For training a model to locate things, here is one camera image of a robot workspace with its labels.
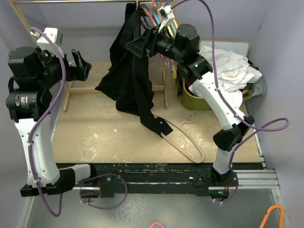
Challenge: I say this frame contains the pink plastic hanger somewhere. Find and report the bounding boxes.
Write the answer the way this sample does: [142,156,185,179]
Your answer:
[140,2,170,69]

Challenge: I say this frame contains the grey cloth behind basket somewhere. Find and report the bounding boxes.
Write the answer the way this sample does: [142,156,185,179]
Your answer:
[253,77,267,96]

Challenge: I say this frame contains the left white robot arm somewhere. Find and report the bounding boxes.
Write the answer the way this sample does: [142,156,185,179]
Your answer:
[6,47,98,197]

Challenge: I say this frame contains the green laundry basket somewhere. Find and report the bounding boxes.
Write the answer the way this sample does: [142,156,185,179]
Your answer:
[173,73,211,111]

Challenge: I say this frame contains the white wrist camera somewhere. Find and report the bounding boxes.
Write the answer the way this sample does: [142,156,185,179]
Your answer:
[37,27,64,57]
[157,5,175,33]

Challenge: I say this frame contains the yellow plastic hanger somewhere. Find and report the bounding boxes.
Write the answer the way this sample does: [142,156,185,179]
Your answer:
[161,19,176,38]

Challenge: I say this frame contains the black shirt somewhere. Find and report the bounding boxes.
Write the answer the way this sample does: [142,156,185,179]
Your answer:
[95,3,173,136]

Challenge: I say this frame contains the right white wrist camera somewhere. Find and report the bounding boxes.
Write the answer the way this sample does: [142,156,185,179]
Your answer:
[157,5,175,33]

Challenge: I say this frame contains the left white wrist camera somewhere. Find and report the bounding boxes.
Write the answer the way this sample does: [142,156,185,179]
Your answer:
[37,27,64,57]

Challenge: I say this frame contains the tan hanger on table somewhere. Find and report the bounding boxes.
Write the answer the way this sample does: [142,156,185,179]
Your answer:
[154,111,206,163]

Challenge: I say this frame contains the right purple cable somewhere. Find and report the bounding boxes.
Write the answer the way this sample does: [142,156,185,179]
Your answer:
[171,0,290,205]

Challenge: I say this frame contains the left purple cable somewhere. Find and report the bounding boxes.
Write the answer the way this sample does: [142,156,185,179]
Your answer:
[29,27,128,217]

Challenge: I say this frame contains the pink hanger on floor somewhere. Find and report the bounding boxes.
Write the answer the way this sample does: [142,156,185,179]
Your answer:
[149,221,167,228]

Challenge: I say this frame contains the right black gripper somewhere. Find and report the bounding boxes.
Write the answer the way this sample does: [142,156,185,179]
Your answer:
[125,24,184,63]

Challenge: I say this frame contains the blue plastic hanger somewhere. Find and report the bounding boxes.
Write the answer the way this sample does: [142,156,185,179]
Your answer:
[140,2,161,26]

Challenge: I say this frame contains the teal plastic hanger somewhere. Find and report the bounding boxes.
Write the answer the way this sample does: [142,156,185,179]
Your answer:
[156,0,172,7]

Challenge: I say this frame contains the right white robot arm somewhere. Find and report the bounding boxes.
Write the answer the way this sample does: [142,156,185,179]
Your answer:
[124,24,254,186]

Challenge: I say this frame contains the wooden clothes rack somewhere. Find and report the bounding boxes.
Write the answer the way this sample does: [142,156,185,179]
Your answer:
[8,0,173,112]

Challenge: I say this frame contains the purple cable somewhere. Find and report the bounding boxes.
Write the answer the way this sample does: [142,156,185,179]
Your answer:
[171,0,290,205]
[29,27,128,217]

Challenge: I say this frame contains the white shirt pile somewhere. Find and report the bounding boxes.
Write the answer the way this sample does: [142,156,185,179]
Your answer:
[190,44,263,107]

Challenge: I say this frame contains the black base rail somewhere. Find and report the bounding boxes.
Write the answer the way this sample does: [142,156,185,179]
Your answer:
[54,162,264,198]

